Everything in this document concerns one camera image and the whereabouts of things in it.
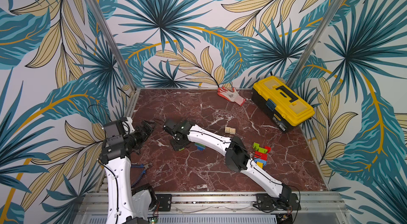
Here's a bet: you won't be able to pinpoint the aluminium front rail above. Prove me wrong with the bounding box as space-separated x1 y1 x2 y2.
72 191 350 224

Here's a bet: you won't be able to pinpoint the red white work glove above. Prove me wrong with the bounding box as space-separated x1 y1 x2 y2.
217 87 246 106

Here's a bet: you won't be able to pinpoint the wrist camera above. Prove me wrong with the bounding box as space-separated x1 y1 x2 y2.
163 120 177 136
102 117 135 142

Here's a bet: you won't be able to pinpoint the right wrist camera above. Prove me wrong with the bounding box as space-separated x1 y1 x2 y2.
163 120 177 136

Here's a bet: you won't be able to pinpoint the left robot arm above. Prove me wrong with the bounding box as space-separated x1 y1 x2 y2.
99 117 156 224

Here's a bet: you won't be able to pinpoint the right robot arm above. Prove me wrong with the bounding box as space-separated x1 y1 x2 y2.
163 120 292 206

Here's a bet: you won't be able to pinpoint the aluminium post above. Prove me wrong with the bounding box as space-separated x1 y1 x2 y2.
86 0 137 92
286 0 344 88

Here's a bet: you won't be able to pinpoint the yellow square brick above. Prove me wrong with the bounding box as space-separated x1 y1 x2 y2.
256 161 264 168

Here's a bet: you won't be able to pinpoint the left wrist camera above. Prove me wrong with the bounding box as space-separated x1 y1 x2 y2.
102 117 135 142

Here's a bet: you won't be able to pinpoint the light green square brick front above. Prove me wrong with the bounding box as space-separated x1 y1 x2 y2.
253 143 260 150

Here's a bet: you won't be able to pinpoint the blue handled pliers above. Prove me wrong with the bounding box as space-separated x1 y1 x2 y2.
131 163 152 188

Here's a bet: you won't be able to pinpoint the left aluminium post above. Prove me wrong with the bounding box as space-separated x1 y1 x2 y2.
86 0 137 92

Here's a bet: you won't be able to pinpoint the blue long brick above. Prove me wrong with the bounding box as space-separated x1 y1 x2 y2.
254 158 267 165

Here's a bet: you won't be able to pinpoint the dark green long brick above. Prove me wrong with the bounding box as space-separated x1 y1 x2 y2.
195 143 206 149

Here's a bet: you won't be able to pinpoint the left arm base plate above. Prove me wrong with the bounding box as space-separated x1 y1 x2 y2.
148 194 172 212

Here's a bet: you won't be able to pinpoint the right aluminium post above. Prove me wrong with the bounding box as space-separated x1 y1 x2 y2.
286 0 344 88

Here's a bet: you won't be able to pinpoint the yellow black toolbox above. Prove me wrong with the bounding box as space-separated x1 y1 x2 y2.
252 76 315 132

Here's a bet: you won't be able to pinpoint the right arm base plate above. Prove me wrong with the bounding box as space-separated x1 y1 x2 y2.
253 193 302 212

